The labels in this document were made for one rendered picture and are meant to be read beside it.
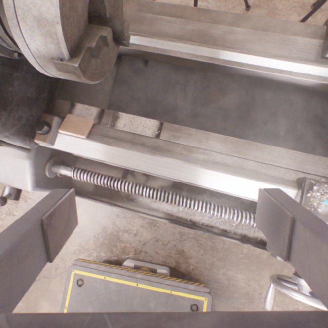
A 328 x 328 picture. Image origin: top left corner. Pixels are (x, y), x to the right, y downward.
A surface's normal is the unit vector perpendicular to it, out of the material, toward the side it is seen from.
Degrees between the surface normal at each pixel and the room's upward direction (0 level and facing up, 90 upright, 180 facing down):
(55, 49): 65
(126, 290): 0
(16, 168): 32
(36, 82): 90
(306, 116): 9
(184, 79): 14
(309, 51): 0
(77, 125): 18
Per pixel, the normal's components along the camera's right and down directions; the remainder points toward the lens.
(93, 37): -0.05, -0.35
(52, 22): -0.26, 0.57
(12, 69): 0.96, 0.24
